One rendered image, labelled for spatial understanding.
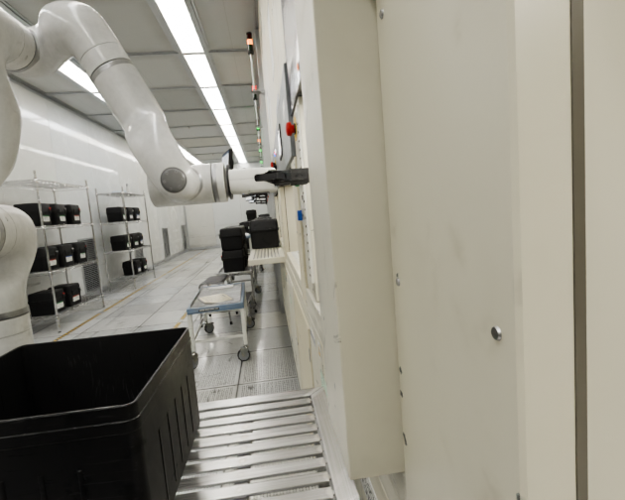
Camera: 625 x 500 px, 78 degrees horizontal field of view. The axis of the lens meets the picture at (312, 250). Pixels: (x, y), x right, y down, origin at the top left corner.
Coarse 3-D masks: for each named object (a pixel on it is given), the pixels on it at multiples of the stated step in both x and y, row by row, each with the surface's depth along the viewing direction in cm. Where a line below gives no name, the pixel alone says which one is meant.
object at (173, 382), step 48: (96, 336) 65; (144, 336) 66; (0, 384) 58; (48, 384) 65; (96, 384) 65; (144, 384) 66; (192, 384) 65; (0, 432) 38; (48, 432) 39; (96, 432) 39; (144, 432) 41; (192, 432) 62; (0, 480) 39; (48, 480) 39; (96, 480) 40; (144, 480) 41
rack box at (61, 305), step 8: (32, 296) 426; (40, 296) 427; (48, 296) 428; (56, 296) 438; (64, 296) 454; (32, 304) 427; (40, 304) 428; (48, 304) 429; (64, 304) 455; (32, 312) 428; (40, 312) 429; (48, 312) 430
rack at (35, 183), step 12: (24, 180) 406; (36, 180) 407; (84, 180) 522; (36, 228) 412; (48, 228) 497; (60, 228) 523; (48, 252) 416; (96, 252) 533; (48, 264) 416; (72, 264) 483; (84, 264) 498; (36, 276) 417; (84, 300) 507; (60, 312) 440
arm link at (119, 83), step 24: (96, 72) 75; (120, 72) 75; (120, 96) 75; (144, 96) 77; (120, 120) 77; (144, 120) 74; (144, 144) 70; (168, 144) 71; (144, 168) 71; (168, 168) 70; (168, 192) 71; (192, 192) 74
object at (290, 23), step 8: (288, 0) 92; (288, 8) 94; (288, 16) 96; (288, 24) 98; (296, 24) 81; (288, 32) 99; (296, 32) 83; (288, 40) 101; (288, 48) 103; (288, 56) 106; (288, 64) 108; (296, 128) 108; (296, 136) 111; (304, 200) 101; (320, 376) 100
